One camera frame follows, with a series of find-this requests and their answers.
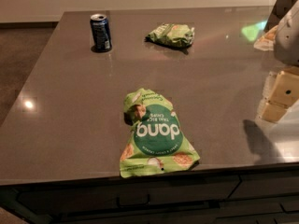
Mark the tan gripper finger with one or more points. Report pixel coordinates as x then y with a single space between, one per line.
272 112

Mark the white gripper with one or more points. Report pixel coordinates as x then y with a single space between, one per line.
288 37

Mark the green rice chip bag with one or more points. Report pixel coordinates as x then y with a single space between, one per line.
157 144

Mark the green jalapeno chip bag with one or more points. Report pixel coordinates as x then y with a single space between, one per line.
172 35

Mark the dark drawer front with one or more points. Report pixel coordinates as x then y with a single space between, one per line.
135 192

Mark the blue soda can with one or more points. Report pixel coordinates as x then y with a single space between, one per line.
101 32

